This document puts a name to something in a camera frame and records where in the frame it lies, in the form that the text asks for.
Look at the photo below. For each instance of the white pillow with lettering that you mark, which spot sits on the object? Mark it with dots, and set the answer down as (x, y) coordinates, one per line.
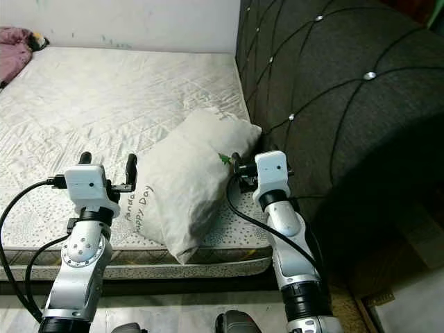
(194, 180)

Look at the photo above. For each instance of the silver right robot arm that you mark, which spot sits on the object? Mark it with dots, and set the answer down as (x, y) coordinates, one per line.
(291, 243)

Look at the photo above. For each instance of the white quilted mattress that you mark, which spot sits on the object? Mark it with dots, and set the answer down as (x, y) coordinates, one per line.
(111, 104)

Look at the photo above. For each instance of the purple cartoon mouse quilt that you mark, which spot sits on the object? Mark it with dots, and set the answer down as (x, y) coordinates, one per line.
(14, 55)

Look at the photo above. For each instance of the grey bed base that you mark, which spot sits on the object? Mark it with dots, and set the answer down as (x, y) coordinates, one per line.
(28, 272)

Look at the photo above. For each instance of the black tufted headboard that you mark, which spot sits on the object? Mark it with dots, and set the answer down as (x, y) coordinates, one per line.
(354, 104)

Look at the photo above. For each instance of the grey robot right leg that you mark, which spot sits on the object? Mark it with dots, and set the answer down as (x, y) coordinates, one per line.
(239, 323)

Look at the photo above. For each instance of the brown floor mat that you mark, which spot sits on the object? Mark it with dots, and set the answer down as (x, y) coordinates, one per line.
(361, 298)

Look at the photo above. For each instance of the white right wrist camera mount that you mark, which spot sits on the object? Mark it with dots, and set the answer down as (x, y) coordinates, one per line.
(272, 175)

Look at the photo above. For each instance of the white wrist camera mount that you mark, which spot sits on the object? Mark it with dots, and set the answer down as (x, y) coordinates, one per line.
(90, 191)
(272, 175)

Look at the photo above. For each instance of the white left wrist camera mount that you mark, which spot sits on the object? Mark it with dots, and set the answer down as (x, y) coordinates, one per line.
(90, 191)

